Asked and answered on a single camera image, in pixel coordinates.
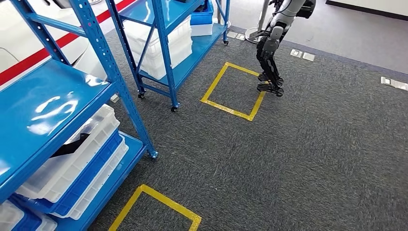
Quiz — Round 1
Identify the silver pole stand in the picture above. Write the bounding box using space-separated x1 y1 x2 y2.
244 0 271 44

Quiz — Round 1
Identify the small white plastic tray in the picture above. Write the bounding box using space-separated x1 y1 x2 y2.
33 213 58 231

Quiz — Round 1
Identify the yellow floor tape rectangle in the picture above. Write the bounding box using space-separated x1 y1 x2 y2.
108 184 203 231

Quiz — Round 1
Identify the silver and black humanoid robot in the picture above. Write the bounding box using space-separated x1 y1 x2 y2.
255 0 317 98

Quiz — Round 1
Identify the white car with red stripe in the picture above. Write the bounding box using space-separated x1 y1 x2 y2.
0 0 138 87

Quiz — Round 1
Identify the blue plastic bin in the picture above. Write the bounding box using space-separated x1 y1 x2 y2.
190 0 214 26

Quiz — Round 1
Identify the white plastic bin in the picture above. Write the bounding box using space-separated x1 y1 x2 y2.
191 23 214 37

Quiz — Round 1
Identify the blue metal shelf rack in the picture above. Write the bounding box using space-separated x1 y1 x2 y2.
105 0 231 113
0 0 159 231

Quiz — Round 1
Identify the blue plastic tray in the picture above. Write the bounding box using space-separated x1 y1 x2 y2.
11 207 44 231
9 129 124 217

